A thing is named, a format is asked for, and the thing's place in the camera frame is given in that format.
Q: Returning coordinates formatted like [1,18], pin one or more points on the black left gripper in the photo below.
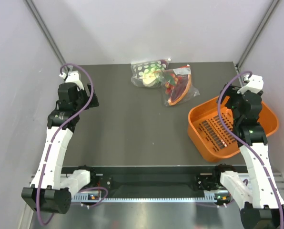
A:
[84,93]

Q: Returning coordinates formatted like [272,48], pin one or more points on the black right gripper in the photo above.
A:
[231,91]

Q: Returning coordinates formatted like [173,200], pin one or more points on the fake orange-purple fruit slice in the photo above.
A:
[180,90]

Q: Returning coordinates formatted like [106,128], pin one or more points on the clear orange-zip bag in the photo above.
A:
[193,91]

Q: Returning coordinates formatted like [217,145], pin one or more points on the fake red berry bunch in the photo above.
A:
[171,81]

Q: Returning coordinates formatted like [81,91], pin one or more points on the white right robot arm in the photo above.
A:
[261,206]

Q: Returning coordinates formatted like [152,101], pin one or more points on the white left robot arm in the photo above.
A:
[47,191]

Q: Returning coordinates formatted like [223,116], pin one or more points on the clear bag with dotted item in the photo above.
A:
[149,74]

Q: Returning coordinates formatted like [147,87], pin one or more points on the orange plastic basket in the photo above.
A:
[209,136]

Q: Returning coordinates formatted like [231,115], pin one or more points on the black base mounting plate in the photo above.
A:
[159,179]

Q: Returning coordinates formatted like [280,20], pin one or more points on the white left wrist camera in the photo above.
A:
[73,77]

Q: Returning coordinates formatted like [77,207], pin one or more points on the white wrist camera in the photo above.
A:
[253,83]
[73,77]

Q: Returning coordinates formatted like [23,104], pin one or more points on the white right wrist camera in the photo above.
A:
[253,83]

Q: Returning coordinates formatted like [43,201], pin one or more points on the grey slotted cable duct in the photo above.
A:
[215,196]

